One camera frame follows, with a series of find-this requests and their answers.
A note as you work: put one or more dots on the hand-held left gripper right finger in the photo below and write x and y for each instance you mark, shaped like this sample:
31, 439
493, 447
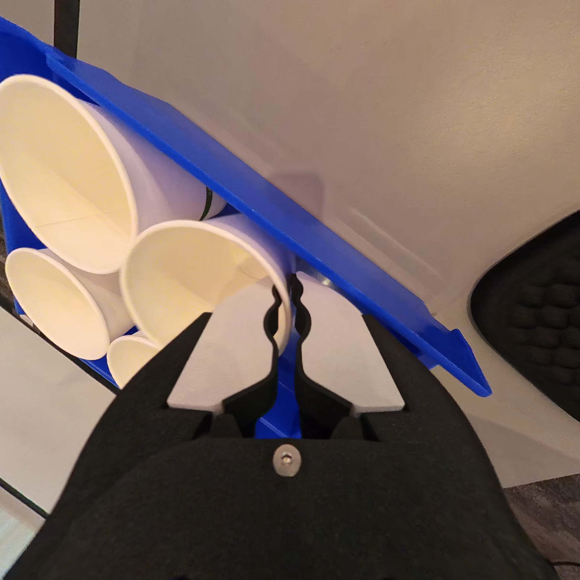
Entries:
349, 362

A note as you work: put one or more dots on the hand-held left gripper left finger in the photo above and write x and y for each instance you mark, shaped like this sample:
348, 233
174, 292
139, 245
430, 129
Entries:
226, 358

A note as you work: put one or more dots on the white paper cup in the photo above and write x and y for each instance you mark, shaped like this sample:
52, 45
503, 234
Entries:
50, 299
129, 358
59, 172
181, 272

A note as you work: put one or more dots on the blue plastic bin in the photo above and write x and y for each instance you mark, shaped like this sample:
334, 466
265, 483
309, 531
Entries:
272, 213

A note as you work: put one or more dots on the black wrist rest pad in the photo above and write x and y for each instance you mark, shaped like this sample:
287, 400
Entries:
534, 317

